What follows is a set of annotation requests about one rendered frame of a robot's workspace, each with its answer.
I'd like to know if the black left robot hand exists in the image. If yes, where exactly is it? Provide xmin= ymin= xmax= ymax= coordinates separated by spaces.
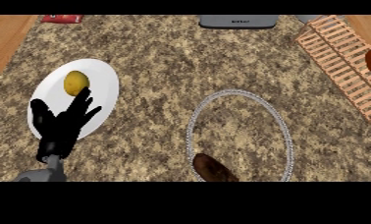
xmin=29 ymin=85 xmax=104 ymax=164

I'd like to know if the dark brown squash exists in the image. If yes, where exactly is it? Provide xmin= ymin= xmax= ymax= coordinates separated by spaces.
xmin=191 ymin=153 xmax=240 ymax=183

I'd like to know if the dark grey appliance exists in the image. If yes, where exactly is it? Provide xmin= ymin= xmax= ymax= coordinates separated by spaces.
xmin=199 ymin=14 xmax=280 ymax=30

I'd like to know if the pale wooden tiered shelf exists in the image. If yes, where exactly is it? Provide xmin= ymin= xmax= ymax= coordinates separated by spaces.
xmin=294 ymin=14 xmax=371 ymax=123

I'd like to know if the orange-brown round object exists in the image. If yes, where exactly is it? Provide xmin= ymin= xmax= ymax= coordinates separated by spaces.
xmin=364 ymin=49 xmax=371 ymax=72

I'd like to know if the red package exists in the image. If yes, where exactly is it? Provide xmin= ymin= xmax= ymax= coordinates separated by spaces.
xmin=40 ymin=14 xmax=84 ymax=25

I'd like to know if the round placemat with silver rim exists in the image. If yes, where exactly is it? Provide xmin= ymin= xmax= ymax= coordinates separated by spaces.
xmin=185 ymin=88 xmax=294 ymax=183

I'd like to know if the white oval plate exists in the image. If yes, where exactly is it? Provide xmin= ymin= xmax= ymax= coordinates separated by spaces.
xmin=26 ymin=58 xmax=121 ymax=141

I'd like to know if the yellow round fruit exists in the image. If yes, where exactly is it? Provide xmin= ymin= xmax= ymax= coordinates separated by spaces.
xmin=62 ymin=70 xmax=91 ymax=97

